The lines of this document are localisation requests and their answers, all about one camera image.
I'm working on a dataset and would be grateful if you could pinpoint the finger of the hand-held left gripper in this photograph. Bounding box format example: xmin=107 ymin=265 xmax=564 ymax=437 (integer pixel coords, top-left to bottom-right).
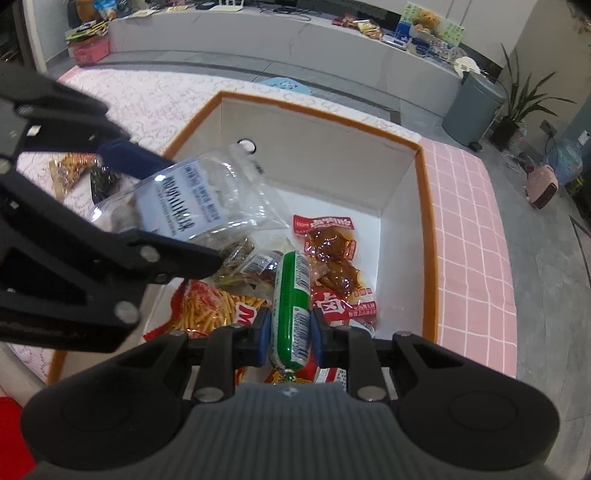
xmin=0 ymin=64 xmax=175 ymax=180
xmin=0 ymin=173 xmax=224 ymax=354

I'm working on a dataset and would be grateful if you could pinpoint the red mat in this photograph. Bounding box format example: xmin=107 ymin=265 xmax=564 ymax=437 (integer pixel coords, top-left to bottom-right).
xmin=0 ymin=396 xmax=37 ymax=480

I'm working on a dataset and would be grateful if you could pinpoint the blue water jug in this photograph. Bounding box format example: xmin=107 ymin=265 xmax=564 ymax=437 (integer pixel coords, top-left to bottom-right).
xmin=549 ymin=134 xmax=584 ymax=186

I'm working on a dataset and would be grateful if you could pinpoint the grey trash bin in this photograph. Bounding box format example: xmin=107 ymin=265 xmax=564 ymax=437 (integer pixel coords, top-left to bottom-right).
xmin=441 ymin=71 xmax=509 ymax=152

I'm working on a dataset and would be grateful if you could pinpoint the pink basket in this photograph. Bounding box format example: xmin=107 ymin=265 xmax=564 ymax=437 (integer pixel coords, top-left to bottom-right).
xmin=71 ymin=36 xmax=112 ymax=66

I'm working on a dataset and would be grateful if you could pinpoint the grey counter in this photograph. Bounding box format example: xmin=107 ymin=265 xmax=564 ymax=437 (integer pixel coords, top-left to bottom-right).
xmin=108 ymin=7 xmax=463 ymax=121

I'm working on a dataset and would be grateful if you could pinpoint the black snack packet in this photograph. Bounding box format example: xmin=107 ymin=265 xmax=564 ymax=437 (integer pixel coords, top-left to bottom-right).
xmin=89 ymin=165 xmax=124 ymax=205

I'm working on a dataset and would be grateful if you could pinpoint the clear brown meat packet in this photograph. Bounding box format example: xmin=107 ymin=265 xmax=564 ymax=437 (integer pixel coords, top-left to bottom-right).
xmin=311 ymin=263 xmax=380 ymax=329
xmin=292 ymin=214 xmax=362 ymax=296

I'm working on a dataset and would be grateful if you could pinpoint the orange storage box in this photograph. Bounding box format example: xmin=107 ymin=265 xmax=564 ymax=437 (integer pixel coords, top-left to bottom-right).
xmin=46 ymin=91 xmax=439 ymax=387

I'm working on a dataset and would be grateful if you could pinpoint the clear green brown snack packet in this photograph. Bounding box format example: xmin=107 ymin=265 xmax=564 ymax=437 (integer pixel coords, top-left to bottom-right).
xmin=211 ymin=235 xmax=285 ymax=291

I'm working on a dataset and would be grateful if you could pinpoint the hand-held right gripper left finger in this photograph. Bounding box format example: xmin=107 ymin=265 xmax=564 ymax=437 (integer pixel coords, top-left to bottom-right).
xmin=115 ymin=307 xmax=274 ymax=403

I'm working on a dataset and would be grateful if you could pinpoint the yellow snack packet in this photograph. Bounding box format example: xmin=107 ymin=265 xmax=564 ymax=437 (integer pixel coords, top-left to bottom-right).
xmin=48 ymin=152 xmax=100 ymax=200

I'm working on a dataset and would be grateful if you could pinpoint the pink heater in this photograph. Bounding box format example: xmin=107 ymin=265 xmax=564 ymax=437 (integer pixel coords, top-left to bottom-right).
xmin=523 ymin=165 xmax=560 ymax=210

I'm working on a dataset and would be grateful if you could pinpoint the brown teddy bear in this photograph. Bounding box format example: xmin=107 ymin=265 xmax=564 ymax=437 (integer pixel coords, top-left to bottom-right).
xmin=410 ymin=8 xmax=440 ymax=34

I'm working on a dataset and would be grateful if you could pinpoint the pile of colourful snack packets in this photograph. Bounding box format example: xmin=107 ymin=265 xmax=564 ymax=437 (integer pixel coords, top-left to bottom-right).
xmin=331 ymin=13 xmax=385 ymax=40

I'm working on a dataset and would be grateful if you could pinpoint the pink lace tablecloth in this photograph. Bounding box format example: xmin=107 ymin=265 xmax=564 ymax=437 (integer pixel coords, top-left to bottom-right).
xmin=9 ymin=64 xmax=422 ymax=385

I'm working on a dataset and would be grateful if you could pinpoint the green sausage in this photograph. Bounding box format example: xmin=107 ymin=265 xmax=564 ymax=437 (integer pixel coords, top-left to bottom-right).
xmin=269 ymin=250 xmax=312 ymax=373

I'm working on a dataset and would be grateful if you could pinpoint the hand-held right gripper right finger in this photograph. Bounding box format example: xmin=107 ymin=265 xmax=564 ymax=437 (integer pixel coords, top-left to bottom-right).
xmin=310 ymin=307 xmax=465 ymax=402

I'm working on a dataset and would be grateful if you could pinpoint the clear packet with white label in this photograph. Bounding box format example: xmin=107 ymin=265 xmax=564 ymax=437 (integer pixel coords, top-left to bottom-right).
xmin=90 ymin=143 xmax=293 ymax=252

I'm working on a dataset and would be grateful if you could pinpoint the pink checked cloth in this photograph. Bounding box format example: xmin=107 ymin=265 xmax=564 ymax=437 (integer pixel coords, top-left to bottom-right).
xmin=419 ymin=137 xmax=519 ymax=380

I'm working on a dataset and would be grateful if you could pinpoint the tall potted plant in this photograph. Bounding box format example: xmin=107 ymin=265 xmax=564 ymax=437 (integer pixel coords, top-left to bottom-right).
xmin=488 ymin=43 xmax=577 ymax=152

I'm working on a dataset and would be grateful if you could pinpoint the blue stool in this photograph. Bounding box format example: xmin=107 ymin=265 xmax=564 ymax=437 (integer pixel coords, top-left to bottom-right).
xmin=260 ymin=77 xmax=311 ymax=94

